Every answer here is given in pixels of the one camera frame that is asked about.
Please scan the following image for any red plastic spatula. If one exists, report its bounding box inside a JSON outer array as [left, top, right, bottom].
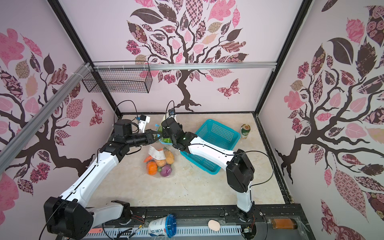
[[89, 228, 103, 234]]

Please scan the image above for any purple toy onion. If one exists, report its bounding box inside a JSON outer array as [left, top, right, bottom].
[[160, 165, 172, 178]]

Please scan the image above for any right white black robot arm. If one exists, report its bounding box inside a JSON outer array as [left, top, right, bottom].
[[161, 118, 255, 213]]

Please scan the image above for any orange toy pumpkin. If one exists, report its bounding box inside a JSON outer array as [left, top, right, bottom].
[[146, 161, 158, 176]]

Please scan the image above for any clear blue zip top bag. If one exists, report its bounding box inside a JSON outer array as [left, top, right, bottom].
[[143, 140, 175, 178]]

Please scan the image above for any black wire wall basket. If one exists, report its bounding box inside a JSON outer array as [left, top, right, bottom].
[[82, 60, 153, 94]]

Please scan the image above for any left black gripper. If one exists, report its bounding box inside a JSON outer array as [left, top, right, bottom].
[[126, 129, 163, 148]]

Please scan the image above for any brown toy walnut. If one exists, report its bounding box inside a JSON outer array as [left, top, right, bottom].
[[155, 160, 167, 168]]

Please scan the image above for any white blue yogurt cup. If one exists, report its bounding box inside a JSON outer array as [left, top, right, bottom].
[[148, 214, 177, 238]]

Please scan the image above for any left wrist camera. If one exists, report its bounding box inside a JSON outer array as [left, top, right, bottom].
[[114, 115, 151, 137]]

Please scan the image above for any white slotted cable duct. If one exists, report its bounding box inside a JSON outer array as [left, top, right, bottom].
[[84, 226, 244, 240]]

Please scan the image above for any green drink can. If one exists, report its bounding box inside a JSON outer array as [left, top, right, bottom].
[[240, 124, 251, 139]]

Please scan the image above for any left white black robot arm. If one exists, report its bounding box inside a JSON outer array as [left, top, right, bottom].
[[43, 130, 159, 240]]

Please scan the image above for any yellow brown toy potato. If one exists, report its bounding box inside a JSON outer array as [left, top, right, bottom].
[[164, 150, 175, 165]]

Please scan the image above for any brown amber bottle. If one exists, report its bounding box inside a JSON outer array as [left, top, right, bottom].
[[271, 218, 298, 230]]

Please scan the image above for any pink egg shaped toy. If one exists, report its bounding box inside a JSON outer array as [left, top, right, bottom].
[[208, 220, 221, 232]]

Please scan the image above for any green toy lettuce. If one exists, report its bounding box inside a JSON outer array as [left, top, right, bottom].
[[158, 113, 177, 145]]

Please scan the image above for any teal plastic basket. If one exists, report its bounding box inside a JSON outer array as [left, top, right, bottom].
[[181, 119, 241, 175]]

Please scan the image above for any orange toy carrot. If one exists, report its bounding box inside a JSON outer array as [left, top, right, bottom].
[[144, 156, 153, 163]]

